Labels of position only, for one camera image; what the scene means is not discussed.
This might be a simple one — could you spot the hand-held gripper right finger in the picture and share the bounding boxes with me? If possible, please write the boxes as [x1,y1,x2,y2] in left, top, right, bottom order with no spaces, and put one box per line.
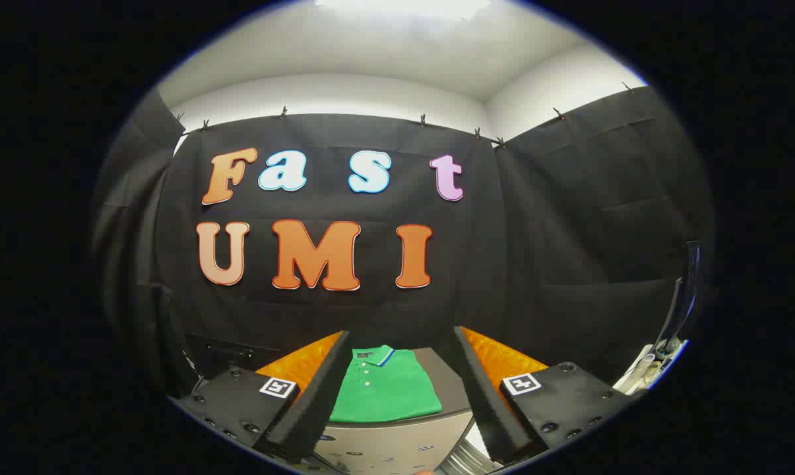
[453,325,637,466]

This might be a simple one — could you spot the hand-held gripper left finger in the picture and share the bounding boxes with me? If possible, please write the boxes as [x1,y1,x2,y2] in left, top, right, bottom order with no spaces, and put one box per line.
[173,330,353,464]

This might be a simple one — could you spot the green polo shirt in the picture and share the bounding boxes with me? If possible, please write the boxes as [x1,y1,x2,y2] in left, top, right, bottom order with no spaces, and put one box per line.
[329,344,443,424]

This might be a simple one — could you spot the grey cabinet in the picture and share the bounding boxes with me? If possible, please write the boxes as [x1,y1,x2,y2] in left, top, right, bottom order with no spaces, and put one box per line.
[311,346,500,475]

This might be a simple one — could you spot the black backdrop cloth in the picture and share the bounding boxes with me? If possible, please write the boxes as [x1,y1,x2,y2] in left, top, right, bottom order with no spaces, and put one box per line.
[90,86,715,398]

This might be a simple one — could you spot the dark curved object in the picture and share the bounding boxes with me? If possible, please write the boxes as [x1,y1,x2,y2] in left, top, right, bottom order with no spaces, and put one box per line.
[658,241,703,357]

